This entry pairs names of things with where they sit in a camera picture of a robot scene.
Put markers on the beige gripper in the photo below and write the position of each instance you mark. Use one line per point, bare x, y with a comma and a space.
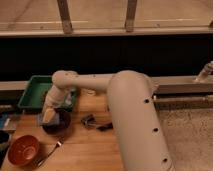
54, 98

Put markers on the blue yellow sponge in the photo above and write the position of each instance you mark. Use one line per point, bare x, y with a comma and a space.
49, 118

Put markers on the dark purple bowl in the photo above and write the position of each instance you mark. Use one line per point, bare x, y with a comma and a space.
64, 122

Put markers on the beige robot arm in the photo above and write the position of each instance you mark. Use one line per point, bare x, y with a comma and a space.
134, 117

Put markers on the orange bowl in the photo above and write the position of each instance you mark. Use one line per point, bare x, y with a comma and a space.
23, 150

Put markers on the green plastic tray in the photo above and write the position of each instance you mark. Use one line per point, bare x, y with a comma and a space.
33, 97

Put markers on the black metal clip object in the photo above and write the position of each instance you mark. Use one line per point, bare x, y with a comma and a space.
89, 122

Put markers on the metal fork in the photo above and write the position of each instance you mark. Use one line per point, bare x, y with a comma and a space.
42, 160

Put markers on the blue object at left edge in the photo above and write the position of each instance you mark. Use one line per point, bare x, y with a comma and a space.
8, 122

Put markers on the white pipe fitting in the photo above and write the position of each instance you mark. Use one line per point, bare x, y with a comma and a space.
205, 72

